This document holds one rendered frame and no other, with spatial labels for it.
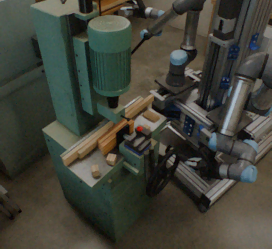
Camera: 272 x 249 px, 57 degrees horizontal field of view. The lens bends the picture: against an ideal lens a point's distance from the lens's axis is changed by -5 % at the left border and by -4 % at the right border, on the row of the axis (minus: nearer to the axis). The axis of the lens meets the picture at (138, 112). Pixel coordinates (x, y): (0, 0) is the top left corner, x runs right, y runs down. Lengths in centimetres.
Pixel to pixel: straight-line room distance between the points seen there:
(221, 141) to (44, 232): 150
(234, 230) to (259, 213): 28
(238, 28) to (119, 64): 83
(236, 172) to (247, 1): 92
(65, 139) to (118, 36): 77
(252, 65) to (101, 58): 64
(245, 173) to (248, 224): 114
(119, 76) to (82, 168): 47
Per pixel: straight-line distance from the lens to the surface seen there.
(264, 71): 120
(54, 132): 160
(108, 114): 131
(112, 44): 102
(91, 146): 131
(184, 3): 166
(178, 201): 221
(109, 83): 112
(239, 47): 167
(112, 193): 143
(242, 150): 122
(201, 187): 205
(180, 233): 210
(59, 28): 116
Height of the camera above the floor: 191
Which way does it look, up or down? 42 degrees down
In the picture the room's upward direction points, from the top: 2 degrees clockwise
